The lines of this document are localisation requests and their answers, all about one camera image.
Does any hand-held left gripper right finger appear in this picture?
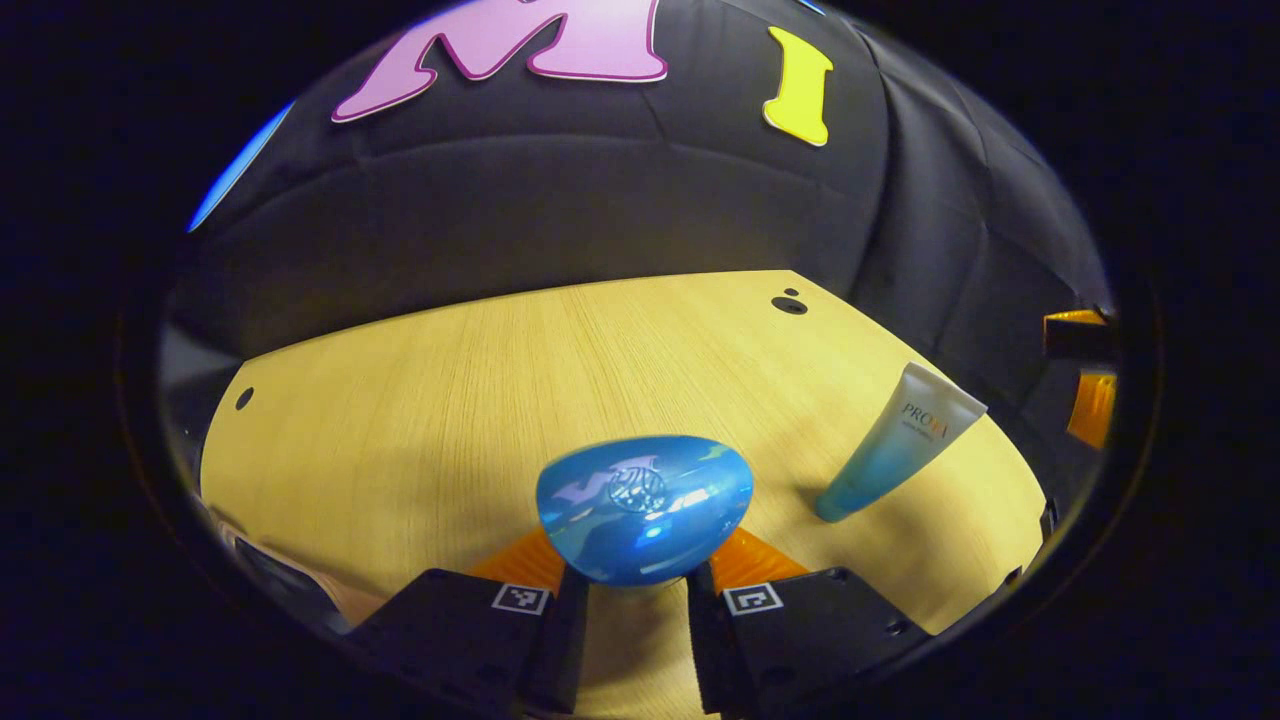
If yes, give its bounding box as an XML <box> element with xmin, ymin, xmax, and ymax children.
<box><xmin>685</xmin><ymin>527</ymin><xmax>931</xmax><ymax>716</ymax></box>

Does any blue cap bottle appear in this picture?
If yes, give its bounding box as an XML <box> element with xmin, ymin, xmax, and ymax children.
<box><xmin>537</xmin><ymin>435</ymin><xmax>754</xmax><ymax>587</ymax></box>

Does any blue and white tube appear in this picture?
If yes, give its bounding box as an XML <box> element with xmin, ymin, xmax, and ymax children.
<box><xmin>813</xmin><ymin>362</ymin><xmax>989</xmax><ymax>524</ymax></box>

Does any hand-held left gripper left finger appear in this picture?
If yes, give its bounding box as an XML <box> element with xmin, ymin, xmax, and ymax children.
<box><xmin>345</xmin><ymin>525</ymin><xmax>591</xmax><ymax>716</ymax></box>

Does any black backdrop cloth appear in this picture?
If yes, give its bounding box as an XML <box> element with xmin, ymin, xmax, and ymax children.
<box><xmin>160</xmin><ymin>0</ymin><xmax>1116</xmax><ymax>471</ymax></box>

